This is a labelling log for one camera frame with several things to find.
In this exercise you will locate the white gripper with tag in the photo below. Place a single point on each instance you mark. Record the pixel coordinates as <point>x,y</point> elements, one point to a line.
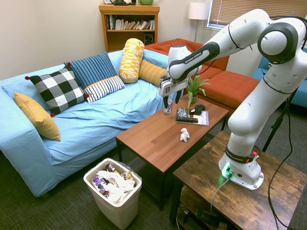
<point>173,85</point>

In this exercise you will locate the white tissue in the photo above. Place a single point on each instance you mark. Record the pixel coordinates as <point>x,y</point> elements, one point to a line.
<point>184,135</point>

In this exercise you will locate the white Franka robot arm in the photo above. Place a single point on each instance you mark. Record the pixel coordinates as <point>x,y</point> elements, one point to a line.
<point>242,119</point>

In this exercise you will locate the crumpled white paper trash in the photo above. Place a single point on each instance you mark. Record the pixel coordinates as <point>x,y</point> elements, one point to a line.
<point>120,182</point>

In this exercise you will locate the cream plastic trash bin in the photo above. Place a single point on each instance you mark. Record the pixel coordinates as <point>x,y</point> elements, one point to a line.
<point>120,210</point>

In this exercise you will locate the clear bottle purple label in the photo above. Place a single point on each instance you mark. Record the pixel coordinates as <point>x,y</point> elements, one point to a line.
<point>168,110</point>

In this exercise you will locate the potted green fern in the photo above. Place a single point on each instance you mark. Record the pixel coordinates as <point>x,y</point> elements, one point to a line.
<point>194,87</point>

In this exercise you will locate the black TV remote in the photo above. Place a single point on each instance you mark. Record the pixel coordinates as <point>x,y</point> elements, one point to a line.
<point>188,119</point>

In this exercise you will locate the black game controller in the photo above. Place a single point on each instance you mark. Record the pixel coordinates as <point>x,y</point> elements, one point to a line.
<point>197,109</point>

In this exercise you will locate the mustard striped bolster pillow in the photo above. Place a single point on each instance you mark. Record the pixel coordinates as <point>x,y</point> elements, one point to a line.
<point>151,72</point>

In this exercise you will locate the Washington magazine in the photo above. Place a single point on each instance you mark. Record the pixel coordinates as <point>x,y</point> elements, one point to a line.
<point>204,118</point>

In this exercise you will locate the orange sectional sofa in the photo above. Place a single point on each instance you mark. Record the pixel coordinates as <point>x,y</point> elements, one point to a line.
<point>227,86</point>

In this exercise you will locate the yellow white patterned bolster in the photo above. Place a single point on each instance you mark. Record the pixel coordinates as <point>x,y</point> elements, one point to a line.
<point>130,60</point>

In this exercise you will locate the small black speaker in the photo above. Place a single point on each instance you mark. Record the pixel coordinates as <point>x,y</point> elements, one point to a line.
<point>148,39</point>

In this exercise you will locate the white navy striped pillow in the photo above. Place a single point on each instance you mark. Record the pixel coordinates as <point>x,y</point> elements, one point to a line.
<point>103,88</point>

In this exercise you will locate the wooden bookshelf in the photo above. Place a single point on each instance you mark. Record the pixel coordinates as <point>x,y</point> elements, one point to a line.
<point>129,39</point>

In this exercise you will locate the light blue covered sofa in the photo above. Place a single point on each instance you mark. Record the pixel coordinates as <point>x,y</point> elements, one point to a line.
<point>96,124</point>

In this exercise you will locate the blue striped pillow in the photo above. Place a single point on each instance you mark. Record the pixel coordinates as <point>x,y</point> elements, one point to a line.
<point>93,67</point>

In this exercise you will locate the row of books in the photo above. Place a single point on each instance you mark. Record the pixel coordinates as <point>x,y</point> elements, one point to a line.
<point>130,24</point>

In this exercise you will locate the white shade floor lamp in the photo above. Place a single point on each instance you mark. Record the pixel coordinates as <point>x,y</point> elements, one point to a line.
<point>197,10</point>

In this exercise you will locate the green bowl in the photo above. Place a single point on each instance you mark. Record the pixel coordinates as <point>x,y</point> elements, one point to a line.
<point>145,2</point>

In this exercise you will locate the black tripod stand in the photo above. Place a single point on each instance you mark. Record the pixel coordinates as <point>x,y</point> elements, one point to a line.
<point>273,130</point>

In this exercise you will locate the black white shelf ornament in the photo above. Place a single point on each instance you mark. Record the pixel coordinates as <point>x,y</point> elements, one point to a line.
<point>120,2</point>

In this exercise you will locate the discarded bottle purple label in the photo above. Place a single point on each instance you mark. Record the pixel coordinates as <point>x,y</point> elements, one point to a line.
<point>98,183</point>

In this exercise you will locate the wooden window blinds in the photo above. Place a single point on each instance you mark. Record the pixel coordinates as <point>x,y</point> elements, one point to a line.
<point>239,9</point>

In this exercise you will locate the black white checkered pillow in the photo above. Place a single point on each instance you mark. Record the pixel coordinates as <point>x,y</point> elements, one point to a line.
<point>57,88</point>

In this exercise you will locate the black power adapter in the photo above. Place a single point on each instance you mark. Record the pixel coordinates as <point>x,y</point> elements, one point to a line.
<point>207,215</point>

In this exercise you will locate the rustic dark wood robot table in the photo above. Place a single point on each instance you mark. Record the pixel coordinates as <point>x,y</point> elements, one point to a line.
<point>239,206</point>

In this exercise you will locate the blue armchair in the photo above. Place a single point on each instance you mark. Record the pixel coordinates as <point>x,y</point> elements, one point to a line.
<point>299,95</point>

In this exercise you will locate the plain mustard yellow pillow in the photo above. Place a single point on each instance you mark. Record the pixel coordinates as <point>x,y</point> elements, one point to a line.
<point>36,117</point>

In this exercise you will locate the wooden coffee table black frame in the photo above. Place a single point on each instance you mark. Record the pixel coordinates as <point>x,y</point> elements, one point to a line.
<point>156,143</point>

